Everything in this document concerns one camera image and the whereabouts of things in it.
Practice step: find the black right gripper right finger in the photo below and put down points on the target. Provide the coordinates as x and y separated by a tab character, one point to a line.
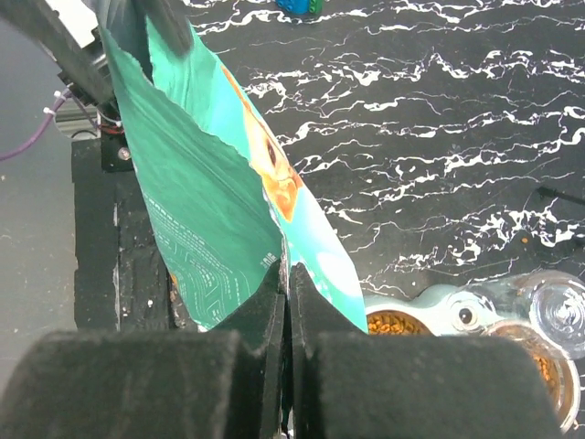
348	384

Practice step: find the teal double pet bowl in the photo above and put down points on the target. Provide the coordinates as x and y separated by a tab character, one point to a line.
543	311

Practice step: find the green toy block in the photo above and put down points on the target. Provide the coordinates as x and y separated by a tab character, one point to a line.
315	7

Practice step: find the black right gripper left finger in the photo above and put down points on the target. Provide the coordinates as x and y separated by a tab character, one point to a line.
223	383

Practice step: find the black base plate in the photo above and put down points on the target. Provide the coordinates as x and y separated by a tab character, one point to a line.
121	282

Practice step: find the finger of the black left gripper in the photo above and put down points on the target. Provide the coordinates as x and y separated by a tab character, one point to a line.
172	25

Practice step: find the aluminium rail frame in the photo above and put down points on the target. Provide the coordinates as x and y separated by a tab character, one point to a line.
76	123

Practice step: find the blue toy block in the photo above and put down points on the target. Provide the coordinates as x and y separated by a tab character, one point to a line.
296	7

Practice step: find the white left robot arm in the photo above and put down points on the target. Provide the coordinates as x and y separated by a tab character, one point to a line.
125	20

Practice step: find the green pet food bag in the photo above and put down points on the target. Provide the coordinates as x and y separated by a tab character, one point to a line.
223	199

